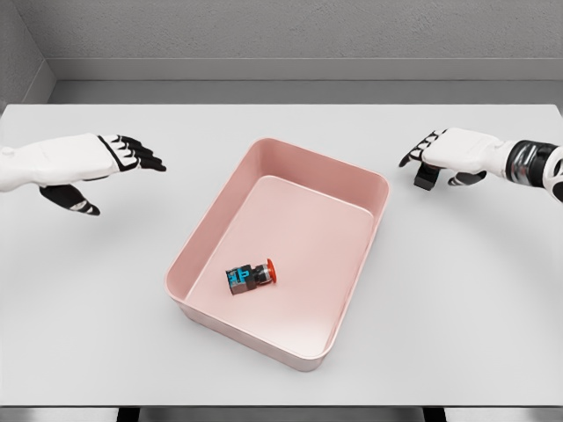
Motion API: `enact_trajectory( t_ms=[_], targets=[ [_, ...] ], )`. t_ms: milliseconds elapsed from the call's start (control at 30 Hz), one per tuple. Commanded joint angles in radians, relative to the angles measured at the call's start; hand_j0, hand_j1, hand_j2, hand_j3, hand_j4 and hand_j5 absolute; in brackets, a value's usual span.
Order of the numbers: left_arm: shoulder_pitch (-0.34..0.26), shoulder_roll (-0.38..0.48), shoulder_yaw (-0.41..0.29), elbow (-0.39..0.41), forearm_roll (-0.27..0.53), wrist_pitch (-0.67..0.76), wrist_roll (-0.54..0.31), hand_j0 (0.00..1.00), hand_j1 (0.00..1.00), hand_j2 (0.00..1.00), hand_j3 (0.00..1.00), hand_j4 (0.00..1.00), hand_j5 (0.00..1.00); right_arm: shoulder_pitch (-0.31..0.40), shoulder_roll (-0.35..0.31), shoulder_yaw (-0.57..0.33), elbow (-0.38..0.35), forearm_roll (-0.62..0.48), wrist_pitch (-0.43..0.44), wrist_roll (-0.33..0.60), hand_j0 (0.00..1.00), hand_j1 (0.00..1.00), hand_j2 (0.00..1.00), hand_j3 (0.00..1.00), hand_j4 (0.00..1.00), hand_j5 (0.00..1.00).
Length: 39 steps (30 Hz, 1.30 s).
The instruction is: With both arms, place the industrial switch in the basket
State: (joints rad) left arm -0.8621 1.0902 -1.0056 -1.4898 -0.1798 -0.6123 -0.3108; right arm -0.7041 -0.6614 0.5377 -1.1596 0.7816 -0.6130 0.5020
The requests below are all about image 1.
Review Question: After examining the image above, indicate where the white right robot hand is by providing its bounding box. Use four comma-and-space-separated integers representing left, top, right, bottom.
398, 127, 505, 187

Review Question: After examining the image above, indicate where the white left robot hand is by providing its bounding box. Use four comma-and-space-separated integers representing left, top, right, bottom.
25, 132, 168, 217

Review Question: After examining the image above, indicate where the pink rectangular basket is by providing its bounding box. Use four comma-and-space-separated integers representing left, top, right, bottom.
164, 136, 391, 374

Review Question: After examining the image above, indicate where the small black block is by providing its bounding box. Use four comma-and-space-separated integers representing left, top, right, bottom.
413, 162, 440, 192

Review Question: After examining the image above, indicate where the red-button industrial switch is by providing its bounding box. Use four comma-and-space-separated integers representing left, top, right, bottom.
224, 258, 278, 297

